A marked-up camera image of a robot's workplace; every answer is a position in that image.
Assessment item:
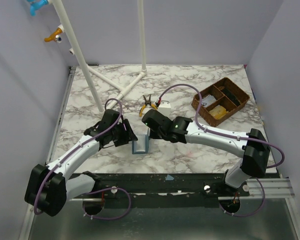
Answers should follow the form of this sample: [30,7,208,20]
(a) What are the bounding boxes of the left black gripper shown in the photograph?
[110,119,138,147]

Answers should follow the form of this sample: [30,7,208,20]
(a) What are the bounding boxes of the blue card holder wallet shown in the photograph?
[132,130,150,155]

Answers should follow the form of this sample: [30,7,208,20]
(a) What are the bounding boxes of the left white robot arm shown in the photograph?
[24,109,137,217]

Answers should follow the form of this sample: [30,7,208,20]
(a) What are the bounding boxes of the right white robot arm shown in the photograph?
[141,109,270,196]

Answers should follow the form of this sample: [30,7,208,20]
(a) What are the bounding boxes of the white packets in basket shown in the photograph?
[201,94,217,108]

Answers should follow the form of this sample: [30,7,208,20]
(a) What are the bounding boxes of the yellow item in basket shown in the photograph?
[209,105,228,120]

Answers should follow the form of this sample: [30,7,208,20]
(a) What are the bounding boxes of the brown woven basket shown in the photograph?
[191,77,250,127]

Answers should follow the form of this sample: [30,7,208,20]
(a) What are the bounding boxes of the black item in basket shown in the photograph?
[218,86,241,107]

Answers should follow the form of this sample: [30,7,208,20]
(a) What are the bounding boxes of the orange brass tap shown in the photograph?
[44,24,64,43]

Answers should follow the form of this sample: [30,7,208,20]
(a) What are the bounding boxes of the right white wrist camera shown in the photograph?
[157,100,172,117]

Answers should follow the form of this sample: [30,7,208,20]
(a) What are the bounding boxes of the yellow handled pliers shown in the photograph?
[139,94,158,117]

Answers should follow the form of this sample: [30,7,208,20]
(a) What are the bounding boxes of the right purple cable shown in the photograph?
[157,83,286,218]

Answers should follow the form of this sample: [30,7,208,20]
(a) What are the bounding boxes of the purple cable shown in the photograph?
[32,97,132,221]
[157,83,286,218]

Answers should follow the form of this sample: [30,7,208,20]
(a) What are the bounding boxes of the white PVC pipe frame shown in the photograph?
[48,0,147,111]

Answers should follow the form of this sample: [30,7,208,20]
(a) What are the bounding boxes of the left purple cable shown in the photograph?
[32,97,132,221]

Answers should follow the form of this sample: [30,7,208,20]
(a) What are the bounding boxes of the aluminium extrusion rail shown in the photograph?
[242,178,295,199]

